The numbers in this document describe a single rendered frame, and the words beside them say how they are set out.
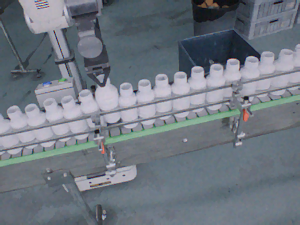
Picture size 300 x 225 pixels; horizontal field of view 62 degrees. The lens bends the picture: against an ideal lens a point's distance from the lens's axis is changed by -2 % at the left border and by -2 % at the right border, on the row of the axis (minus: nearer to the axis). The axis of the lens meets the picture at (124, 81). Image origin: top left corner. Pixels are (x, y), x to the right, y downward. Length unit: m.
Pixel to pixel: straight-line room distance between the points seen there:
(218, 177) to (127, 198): 0.64
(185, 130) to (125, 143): 0.21
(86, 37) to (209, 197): 1.49
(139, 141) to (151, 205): 0.98
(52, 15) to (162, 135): 0.75
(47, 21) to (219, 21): 1.69
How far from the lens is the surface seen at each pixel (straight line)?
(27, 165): 0.96
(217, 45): 1.49
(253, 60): 0.90
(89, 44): 0.58
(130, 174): 1.80
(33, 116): 0.82
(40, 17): 1.27
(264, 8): 3.17
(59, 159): 0.92
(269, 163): 2.07
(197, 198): 1.84
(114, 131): 0.87
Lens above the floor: 1.66
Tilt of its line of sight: 39 degrees down
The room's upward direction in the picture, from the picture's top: 11 degrees counter-clockwise
